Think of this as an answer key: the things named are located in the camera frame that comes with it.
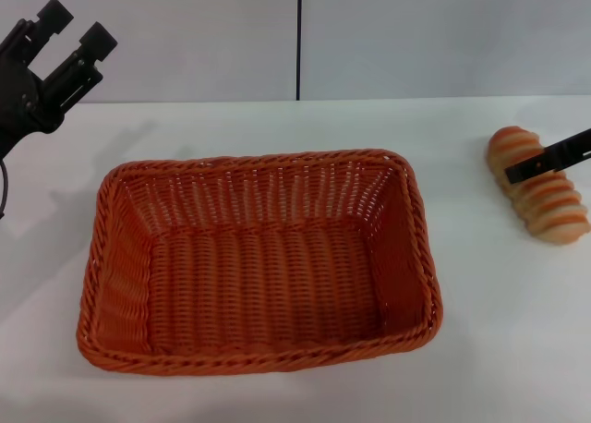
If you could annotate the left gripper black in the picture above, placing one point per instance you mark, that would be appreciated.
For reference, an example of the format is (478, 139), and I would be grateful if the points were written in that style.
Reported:
(20, 100)

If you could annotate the orange woven plastic basket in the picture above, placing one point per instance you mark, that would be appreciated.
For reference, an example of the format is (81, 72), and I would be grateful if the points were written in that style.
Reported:
(258, 284)

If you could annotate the striped orange bread roll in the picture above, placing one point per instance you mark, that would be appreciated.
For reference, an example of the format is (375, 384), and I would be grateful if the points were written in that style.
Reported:
(549, 210)

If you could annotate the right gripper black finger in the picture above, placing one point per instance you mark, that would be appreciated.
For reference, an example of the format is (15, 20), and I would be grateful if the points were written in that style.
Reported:
(531, 166)

